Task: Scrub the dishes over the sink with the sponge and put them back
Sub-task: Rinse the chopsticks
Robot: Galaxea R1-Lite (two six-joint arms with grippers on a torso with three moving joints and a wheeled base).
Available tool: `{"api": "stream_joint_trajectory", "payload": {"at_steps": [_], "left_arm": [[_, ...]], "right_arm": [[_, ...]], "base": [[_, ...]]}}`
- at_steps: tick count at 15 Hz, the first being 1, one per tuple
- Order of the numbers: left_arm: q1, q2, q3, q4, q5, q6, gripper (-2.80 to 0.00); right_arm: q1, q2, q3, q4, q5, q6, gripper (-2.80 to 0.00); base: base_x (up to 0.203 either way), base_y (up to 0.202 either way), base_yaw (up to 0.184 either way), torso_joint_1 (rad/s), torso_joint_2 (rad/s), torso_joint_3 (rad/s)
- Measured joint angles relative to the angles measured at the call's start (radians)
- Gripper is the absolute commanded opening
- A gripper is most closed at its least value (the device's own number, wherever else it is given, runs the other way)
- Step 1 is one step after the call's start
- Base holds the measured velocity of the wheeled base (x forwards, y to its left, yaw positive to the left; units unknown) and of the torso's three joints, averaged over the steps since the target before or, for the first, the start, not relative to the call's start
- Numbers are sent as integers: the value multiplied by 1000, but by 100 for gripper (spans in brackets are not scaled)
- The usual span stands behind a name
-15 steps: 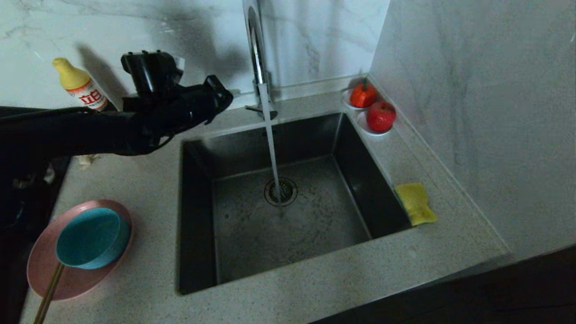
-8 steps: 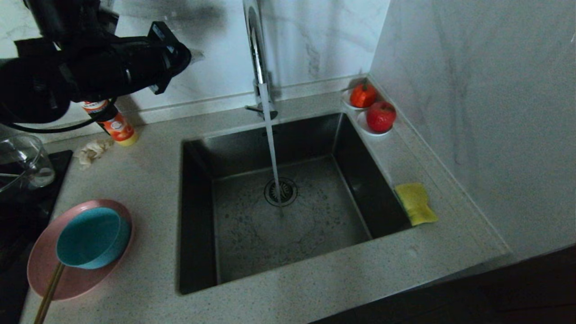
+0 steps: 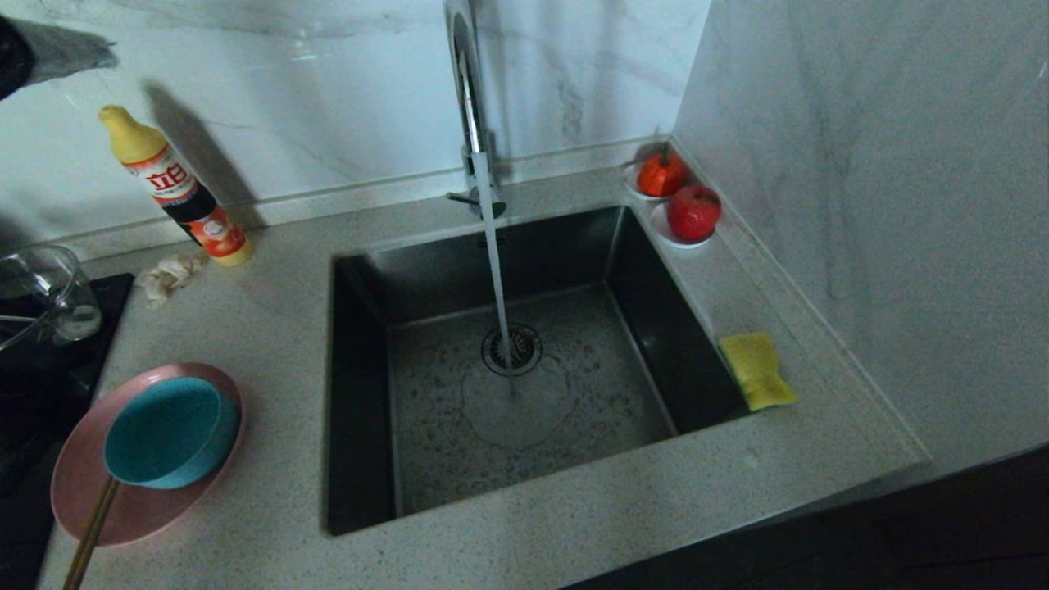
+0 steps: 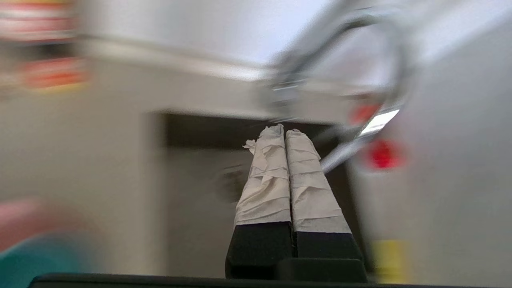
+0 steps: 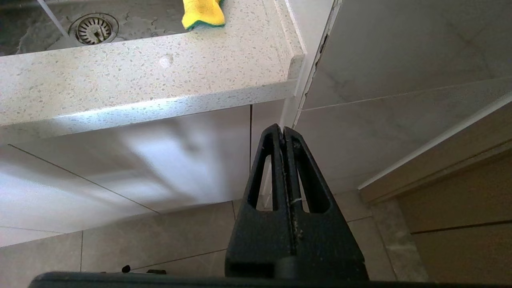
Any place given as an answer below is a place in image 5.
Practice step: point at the stainless steel sink basin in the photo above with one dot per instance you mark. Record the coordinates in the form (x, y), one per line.
(24, 20)

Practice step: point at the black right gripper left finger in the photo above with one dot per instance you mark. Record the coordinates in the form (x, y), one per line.
(260, 240)

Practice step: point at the white cabinet door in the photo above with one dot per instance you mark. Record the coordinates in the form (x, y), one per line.
(160, 168)

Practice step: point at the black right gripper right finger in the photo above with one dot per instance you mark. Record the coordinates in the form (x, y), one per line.
(328, 248)

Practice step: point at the yellow green sponge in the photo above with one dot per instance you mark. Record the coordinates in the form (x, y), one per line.
(202, 12)

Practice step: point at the round metal drain strainer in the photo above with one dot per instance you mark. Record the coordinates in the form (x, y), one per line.
(93, 30)

